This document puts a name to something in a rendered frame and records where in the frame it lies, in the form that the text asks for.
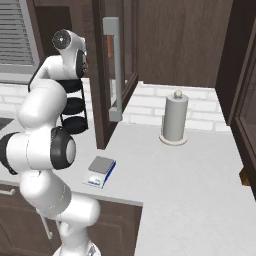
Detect blue and white digital scale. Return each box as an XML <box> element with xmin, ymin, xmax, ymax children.
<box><xmin>82</xmin><ymin>155</ymin><xmax>117</xmax><ymax>190</ymax></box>

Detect dark brown cabinet door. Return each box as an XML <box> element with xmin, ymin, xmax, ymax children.
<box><xmin>91</xmin><ymin>0</ymin><xmax>140</xmax><ymax>150</ymax></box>

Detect dark brown base cabinet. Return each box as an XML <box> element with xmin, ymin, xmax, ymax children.
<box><xmin>0</xmin><ymin>181</ymin><xmax>144</xmax><ymax>256</ymax></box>

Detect dark brown tall cabinet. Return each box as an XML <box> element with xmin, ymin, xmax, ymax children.
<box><xmin>214</xmin><ymin>0</ymin><xmax>256</xmax><ymax>202</ymax></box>

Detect grey paper towel roll holder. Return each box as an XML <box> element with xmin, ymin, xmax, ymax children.
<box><xmin>159</xmin><ymin>89</ymin><xmax>190</xmax><ymax>147</ymax></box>

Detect brown wooden object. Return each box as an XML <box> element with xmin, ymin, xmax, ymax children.
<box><xmin>239</xmin><ymin>166</ymin><xmax>251</xmax><ymax>187</ymax></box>

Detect grey window blinds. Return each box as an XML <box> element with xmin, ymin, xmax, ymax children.
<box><xmin>0</xmin><ymin>0</ymin><xmax>42</xmax><ymax>84</ymax></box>

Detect black tiered wire stand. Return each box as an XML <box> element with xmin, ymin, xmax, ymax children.
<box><xmin>59</xmin><ymin>77</ymin><xmax>90</xmax><ymax>136</ymax></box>

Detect grey cabinet door handle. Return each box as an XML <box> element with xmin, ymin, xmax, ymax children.
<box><xmin>102</xmin><ymin>17</ymin><xmax>124</xmax><ymax>123</ymax></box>

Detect dark brown wall cabinet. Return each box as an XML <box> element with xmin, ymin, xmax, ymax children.
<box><xmin>26</xmin><ymin>0</ymin><xmax>235</xmax><ymax>89</ymax></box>

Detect grey base cabinet handle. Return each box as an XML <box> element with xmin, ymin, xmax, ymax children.
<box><xmin>39</xmin><ymin>209</ymin><xmax>54</xmax><ymax>241</ymax></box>

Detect grey drawer handle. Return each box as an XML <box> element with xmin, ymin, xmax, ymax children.
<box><xmin>0</xmin><ymin>187</ymin><xmax>16</xmax><ymax>196</ymax></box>

